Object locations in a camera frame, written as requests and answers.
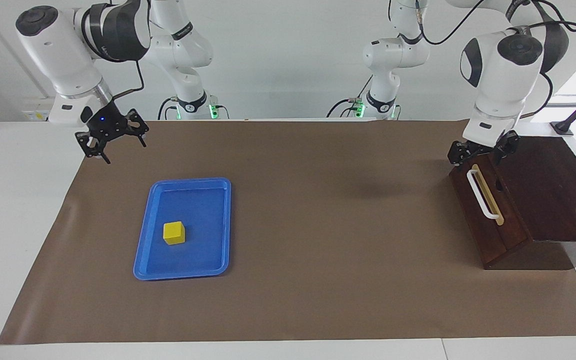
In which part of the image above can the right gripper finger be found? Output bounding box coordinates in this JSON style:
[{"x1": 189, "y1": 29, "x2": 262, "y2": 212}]
[
  {"x1": 75, "y1": 131, "x2": 112, "y2": 165},
  {"x1": 124, "y1": 110, "x2": 150, "y2": 149}
]

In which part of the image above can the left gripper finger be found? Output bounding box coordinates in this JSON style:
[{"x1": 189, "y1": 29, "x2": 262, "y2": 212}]
[
  {"x1": 447, "y1": 141, "x2": 474, "y2": 167},
  {"x1": 490, "y1": 130, "x2": 521, "y2": 167}
]

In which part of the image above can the white drawer handle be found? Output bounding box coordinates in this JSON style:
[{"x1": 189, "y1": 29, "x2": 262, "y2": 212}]
[{"x1": 466, "y1": 169, "x2": 502, "y2": 221}]

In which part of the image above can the wooden drawer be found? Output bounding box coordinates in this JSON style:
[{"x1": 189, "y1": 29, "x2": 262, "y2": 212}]
[{"x1": 450, "y1": 152, "x2": 531, "y2": 255}]

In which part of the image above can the yellow block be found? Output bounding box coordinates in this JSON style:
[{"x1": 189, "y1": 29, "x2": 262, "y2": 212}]
[{"x1": 162, "y1": 221, "x2": 187, "y2": 246}]

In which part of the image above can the dark wooden drawer cabinet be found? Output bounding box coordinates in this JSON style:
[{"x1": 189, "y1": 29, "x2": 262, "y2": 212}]
[{"x1": 449, "y1": 135, "x2": 576, "y2": 271}]

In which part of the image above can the blue plastic tray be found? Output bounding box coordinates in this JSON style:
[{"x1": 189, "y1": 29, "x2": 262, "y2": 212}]
[{"x1": 133, "y1": 177, "x2": 232, "y2": 281}]

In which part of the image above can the brown paper table mat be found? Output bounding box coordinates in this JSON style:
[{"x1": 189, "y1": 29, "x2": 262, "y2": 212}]
[{"x1": 0, "y1": 119, "x2": 576, "y2": 346}]

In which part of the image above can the black base cable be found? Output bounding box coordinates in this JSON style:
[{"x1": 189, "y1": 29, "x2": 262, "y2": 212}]
[
  {"x1": 325, "y1": 75, "x2": 373, "y2": 119},
  {"x1": 156, "y1": 97, "x2": 179, "y2": 121}
]

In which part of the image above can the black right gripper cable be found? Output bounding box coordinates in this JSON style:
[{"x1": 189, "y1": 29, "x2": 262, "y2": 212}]
[{"x1": 110, "y1": 59, "x2": 147, "y2": 103}]

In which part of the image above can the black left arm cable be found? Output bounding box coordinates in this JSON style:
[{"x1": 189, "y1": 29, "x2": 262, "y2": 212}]
[{"x1": 414, "y1": 0, "x2": 576, "y2": 120}]

